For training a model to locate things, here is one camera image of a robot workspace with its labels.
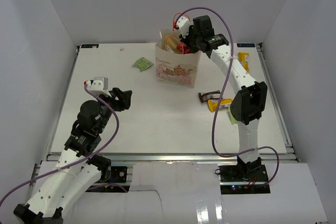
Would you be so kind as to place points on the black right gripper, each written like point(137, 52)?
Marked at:
point(191, 31)

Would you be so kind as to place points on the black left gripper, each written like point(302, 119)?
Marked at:
point(125, 98)

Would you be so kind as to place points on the red foil snack packet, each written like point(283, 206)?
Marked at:
point(183, 48)

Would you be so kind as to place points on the large brown paper snack bag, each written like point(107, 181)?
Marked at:
point(171, 44)

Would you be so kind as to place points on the brown chocolate bar wrapper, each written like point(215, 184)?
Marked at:
point(205, 96)

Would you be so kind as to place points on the yellow snack bar wrapper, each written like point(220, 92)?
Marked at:
point(213, 104)

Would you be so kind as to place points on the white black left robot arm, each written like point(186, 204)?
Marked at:
point(80, 164)

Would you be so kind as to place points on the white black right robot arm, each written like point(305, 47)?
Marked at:
point(250, 96)

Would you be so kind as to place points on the cream bear paper bag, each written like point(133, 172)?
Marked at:
point(171, 68)

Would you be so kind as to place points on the blue logo sticker right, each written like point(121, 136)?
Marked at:
point(245, 45)

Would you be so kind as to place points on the blue logo sticker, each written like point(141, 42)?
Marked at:
point(245, 45)
point(88, 46)

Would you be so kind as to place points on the yellow snack packet far right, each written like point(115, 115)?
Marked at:
point(243, 59)

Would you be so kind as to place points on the blue logo sticker left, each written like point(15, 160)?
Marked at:
point(88, 46)

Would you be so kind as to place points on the green triangular snack packet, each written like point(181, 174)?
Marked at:
point(232, 119)

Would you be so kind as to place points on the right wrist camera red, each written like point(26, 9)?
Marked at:
point(182, 25)

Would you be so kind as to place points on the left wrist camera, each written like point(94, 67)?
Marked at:
point(98, 86)

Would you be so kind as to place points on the aluminium frame rail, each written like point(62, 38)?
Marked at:
point(212, 158)

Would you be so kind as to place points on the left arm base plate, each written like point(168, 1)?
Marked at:
point(118, 172)

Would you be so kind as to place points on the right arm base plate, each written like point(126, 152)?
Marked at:
point(234, 173)

